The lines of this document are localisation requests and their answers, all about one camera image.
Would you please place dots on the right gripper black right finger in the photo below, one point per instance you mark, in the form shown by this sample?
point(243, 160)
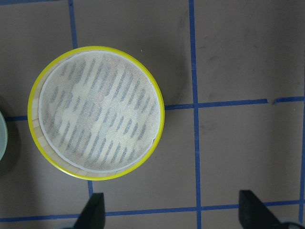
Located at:
point(253, 214)

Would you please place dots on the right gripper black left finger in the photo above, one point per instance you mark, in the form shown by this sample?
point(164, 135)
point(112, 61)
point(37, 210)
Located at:
point(93, 214)

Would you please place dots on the pale green plate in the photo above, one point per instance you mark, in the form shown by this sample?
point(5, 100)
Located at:
point(3, 136)

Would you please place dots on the yellow rimmed bamboo steamer layer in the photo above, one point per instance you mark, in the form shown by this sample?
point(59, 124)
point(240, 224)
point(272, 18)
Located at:
point(33, 114)

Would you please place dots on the white gauze steamer liner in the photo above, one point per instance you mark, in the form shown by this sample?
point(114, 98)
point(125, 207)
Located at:
point(100, 109)

